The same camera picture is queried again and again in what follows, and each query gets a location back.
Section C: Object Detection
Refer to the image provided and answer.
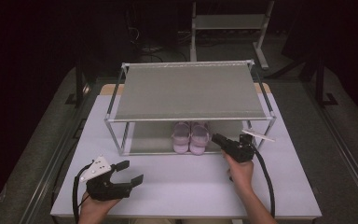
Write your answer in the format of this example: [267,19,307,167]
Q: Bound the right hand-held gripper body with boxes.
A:
[222,129,276,163]

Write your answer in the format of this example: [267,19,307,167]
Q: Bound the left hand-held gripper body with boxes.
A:
[79,155,135,202]

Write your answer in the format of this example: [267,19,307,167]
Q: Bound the purple sandal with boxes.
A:
[171,121,191,154]
[188,121,213,156]

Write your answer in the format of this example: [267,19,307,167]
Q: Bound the metal shoe rack grey shelves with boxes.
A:
[103,59,277,157]

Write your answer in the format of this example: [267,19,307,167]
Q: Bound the person's left hand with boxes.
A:
[78,191,121,224]

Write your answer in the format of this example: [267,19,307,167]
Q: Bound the person's right hand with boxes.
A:
[223,150,255,196]

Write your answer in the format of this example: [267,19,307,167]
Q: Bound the wooden board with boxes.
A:
[100,82,273,96]

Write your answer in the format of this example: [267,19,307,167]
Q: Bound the black stand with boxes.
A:
[64,58,92,108]
[314,59,340,107]

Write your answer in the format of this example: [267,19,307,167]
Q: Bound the white metal stand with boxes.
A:
[189,0,275,71]

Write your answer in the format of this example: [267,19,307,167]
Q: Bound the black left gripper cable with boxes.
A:
[72,161,95,224]

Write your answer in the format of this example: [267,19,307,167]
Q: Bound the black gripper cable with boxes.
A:
[72,161,95,224]
[249,145,277,218]

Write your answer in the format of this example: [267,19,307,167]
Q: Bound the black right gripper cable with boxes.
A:
[249,145,277,218]

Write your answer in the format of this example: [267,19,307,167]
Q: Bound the bundle of floor cables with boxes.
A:
[125,7,194,63]

